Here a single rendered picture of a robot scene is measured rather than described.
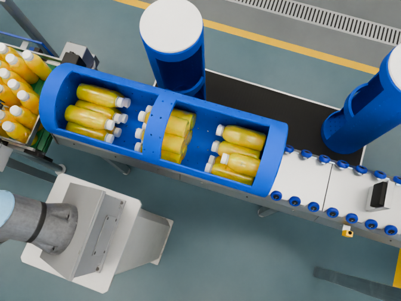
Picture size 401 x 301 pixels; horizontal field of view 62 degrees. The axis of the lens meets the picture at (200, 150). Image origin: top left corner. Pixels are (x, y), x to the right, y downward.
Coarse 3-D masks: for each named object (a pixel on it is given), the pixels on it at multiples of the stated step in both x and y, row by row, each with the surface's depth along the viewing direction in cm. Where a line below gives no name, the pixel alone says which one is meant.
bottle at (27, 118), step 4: (20, 108) 136; (24, 108) 138; (24, 112) 137; (28, 112) 138; (32, 112) 143; (16, 116) 136; (20, 116) 136; (24, 116) 137; (28, 116) 138; (32, 116) 141; (36, 116) 145; (16, 120) 137; (20, 120) 137; (24, 120) 138; (28, 120) 139; (32, 120) 142; (24, 124) 141; (28, 124) 142; (32, 124) 143; (40, 124) 148; (40, 128) 149
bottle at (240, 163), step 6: (228, 156) 122; (234, 156) 121; (240, 156) 121; (246, 156) 121; (228, 162) 121; (234, 162) 120; (240, 162) 120; (246, 162) 120; (252, 162) 120; (258, 162) 120; (234, 168) 121; (240, 168) 120; (246, 168) 120; (252, 168) 119; (246, 174) 122; (252, 174) 120
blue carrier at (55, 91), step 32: (64, 64) 126; (64, 96) 133; (128, 96) 141; (160, 96) 119; (64, 128) 140; (128, 128) 143; (160, 128) 114; (256, 128) 134; (160, 160) 120; (192, 160) 137; (256, 192) 119
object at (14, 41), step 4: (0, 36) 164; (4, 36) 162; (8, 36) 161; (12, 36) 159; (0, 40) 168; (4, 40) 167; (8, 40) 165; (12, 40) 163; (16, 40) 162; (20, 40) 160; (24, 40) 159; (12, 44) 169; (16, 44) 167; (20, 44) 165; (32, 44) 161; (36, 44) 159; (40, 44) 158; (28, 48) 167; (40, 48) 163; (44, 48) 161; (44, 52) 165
